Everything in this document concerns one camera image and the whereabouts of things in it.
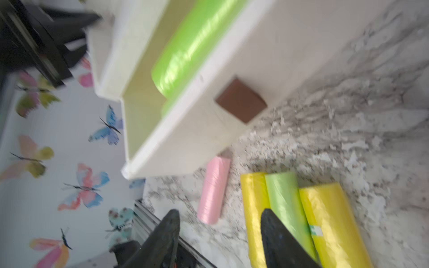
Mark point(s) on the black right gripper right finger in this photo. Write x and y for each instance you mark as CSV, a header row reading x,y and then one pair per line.
x,y
281,249

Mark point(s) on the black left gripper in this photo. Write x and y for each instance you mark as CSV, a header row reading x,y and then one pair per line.
x,y
34,36

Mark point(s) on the white drawer cabinet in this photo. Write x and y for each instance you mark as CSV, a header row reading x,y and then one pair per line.
x,y
117,42

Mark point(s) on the white top drawer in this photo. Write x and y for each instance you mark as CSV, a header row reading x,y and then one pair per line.
x,y
273,47

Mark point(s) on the pink trash bag roll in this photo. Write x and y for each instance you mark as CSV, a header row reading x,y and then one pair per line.
x,y
213,192

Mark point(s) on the green trash bag roll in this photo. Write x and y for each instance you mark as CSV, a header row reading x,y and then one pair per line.
x,y
285,202
191,44

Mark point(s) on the yellow trash bag roll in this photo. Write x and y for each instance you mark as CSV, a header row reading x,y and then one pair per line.
x,y
333,227
255,199

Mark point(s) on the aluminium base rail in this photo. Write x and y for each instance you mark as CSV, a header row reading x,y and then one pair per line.
x,y
144,224

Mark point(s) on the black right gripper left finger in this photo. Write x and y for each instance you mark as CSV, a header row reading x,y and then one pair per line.
x,y
160,249

